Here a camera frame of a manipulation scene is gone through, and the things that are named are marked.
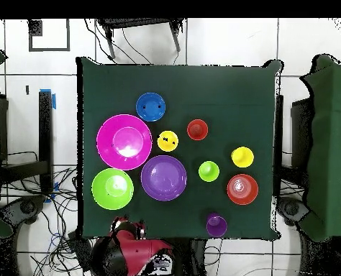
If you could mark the large magenta plastic bowl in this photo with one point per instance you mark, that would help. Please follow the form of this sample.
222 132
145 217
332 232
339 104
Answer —
124 142

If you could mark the green plastic bowl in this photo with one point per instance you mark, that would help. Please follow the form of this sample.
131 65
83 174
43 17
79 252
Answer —
112 188

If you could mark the grey robot base foot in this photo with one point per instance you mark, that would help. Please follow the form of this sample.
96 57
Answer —
291 208
26 207

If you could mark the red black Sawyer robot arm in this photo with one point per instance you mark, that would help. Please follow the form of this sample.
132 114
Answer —
136 253

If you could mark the purple plastic bowl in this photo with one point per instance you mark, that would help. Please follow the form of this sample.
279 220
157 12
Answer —
164 178

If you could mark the red plastic cup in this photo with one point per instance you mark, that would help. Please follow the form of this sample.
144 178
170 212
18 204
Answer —
197 129

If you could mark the green plastic cup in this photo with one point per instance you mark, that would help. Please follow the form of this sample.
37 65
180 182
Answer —
208 171

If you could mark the blue plastic bowl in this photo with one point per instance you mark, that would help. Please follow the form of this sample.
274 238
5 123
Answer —
150 107

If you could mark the dark green tablecloth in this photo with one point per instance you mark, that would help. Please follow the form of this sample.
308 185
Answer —
231 100

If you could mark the red plastic bowl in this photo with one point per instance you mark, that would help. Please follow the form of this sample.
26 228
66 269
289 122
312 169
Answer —
242 189

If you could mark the purple plastic cup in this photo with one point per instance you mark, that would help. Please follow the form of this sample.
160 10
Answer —
216 225

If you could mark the black upright stand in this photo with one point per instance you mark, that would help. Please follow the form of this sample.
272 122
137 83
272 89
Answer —
45 138

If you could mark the blue tape strip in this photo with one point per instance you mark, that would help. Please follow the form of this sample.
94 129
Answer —
53 101

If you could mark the black box beside table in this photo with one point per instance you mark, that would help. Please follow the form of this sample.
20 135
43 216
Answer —
300 132

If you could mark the black metal stool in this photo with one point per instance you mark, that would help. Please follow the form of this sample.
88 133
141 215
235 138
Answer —
136 22

